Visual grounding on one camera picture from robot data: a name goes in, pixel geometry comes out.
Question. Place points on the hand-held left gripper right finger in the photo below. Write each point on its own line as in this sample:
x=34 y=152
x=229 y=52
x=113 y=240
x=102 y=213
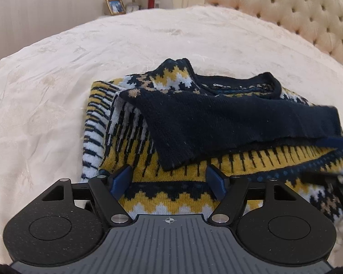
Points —
x=216 y=181

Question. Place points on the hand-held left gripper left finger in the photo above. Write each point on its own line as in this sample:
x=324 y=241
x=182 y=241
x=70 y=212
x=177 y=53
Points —
x=120 y=181

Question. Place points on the patterned knit sweater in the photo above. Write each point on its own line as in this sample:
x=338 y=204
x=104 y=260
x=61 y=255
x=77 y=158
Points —
x=174 y=120

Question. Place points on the cream bedspread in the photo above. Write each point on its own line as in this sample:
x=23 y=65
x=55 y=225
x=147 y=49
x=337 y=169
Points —
x=46 y=105

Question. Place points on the cream tufted headboard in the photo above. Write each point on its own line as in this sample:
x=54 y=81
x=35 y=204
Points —
x=302 y=11

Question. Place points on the white nightstand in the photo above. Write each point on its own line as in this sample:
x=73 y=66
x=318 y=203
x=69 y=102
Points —
x=143 y=9

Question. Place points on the small alarm clock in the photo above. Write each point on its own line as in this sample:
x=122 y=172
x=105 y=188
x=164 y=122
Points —
x=132 y=7

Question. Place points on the red bottle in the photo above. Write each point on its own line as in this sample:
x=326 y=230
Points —
x=151 y=1

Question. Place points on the gold picture frame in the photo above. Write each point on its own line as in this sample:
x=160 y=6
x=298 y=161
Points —
x=115 y=6

